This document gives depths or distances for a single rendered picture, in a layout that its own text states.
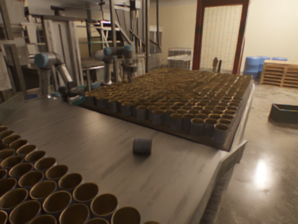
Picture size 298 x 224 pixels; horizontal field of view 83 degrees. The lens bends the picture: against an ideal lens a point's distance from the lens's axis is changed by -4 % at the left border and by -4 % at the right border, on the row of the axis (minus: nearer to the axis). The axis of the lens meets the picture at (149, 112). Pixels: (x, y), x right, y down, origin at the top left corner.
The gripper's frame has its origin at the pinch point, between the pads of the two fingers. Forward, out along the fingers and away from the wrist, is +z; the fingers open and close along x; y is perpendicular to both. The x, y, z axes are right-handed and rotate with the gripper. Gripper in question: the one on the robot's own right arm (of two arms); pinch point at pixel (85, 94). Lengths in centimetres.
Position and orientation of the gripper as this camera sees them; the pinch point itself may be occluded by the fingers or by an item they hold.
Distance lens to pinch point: 151.5
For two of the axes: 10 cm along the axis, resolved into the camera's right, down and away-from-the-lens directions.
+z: 8.7, 1.8, -4.5
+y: 0.2, 9.1, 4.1
